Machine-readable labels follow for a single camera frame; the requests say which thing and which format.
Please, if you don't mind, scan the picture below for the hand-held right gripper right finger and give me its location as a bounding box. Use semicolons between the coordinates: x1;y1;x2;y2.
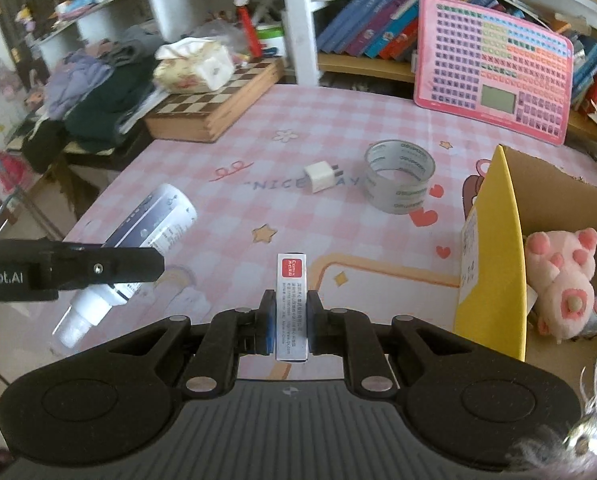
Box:
306;290;474;396

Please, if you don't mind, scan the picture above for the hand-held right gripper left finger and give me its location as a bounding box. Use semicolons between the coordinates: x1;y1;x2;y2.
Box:
101;289;279;395

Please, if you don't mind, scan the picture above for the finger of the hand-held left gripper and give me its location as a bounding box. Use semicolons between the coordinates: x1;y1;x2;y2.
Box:
48;241;166;292

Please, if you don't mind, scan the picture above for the small box with red label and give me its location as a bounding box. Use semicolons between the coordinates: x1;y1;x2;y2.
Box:
276;252;309;363

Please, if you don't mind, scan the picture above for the white bottle with dark label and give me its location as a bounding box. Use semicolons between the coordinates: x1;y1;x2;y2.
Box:
51;183;199;356

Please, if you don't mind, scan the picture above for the yellow cardboard box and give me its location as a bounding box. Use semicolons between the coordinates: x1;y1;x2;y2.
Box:
453;145;597;376

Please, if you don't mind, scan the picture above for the white power adapter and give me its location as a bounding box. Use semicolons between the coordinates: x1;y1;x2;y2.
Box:
303;160;340;195

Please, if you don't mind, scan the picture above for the clear tape roll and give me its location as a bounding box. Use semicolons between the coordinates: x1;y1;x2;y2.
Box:
363;140;437;216

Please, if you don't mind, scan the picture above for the pile of dark clothes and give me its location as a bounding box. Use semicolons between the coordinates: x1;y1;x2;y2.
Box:
21;25;164;171

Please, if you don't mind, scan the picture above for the pink checked tablecloth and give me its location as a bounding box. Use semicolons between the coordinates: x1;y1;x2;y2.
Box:
63;82;597;381

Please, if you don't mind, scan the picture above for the wooden chessboard box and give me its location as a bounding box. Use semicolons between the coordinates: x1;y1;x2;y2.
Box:
143;57;285;143

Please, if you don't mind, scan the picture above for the floral tissue pack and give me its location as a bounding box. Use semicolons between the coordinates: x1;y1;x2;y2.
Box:
153;37;235;95

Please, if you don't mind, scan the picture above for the pink pig plush toy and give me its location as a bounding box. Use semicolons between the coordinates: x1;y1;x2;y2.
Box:
523;227;597;343

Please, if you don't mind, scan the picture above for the red toy dispenser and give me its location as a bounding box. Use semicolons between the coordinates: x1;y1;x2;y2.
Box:
232;0;264;61

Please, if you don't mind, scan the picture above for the white and green cup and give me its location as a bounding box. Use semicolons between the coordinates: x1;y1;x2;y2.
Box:
253;22;286;58

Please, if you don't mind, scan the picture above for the silver tassel ornament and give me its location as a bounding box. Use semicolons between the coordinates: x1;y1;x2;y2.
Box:
519;352;597;480

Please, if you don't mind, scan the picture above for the white bookshelf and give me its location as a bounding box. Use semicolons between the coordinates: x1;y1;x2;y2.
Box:
28;0;597;128

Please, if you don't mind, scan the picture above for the row of colourful books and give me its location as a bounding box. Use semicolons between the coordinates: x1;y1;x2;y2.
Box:
316;0;597;111

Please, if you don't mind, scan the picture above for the pink learning board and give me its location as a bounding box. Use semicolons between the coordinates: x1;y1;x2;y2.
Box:
413;0;575;147

